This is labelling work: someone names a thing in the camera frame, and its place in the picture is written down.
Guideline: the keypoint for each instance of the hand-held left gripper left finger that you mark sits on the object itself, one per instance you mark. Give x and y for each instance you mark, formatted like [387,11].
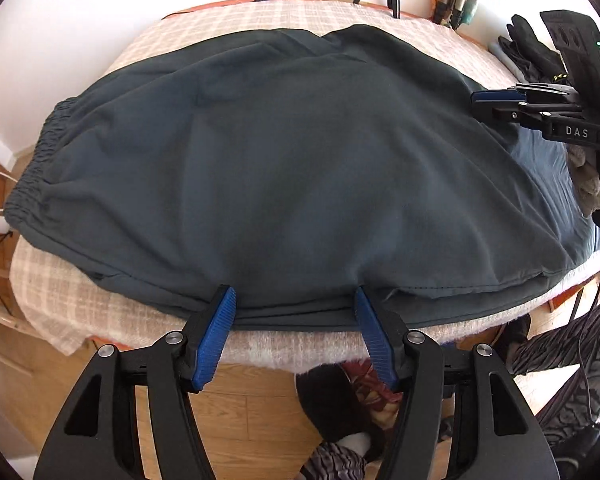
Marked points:
[215,340]

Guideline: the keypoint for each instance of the red patterned cloth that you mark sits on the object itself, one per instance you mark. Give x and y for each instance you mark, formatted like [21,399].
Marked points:
[375,395]

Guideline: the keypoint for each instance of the person's patterned grey trousers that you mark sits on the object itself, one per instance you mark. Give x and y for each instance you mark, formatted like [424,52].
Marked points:
[570,360]

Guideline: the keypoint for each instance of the person's right hand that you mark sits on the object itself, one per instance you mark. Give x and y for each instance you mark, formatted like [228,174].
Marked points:
[587,180]

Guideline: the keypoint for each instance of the black fuzzy slipper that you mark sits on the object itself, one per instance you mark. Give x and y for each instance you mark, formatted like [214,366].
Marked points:
[325,400]

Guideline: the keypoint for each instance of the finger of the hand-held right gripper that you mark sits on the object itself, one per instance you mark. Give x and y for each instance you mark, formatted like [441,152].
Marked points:
[530,112]
[540,95]

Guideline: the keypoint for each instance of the black folded clothes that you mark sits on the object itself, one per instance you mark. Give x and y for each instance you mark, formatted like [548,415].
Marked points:
[530,45]

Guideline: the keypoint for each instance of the blue chair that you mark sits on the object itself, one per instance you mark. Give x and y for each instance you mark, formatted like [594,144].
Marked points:
[0,312]

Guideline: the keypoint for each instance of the dark grey pants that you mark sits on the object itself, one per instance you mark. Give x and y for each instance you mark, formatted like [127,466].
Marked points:
[280,160]

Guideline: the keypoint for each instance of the pink checked blanket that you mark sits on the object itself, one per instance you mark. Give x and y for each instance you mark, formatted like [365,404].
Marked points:
[55,280]

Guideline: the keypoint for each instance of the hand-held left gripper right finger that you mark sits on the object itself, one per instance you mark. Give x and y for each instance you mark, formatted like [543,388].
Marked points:
[377,340]

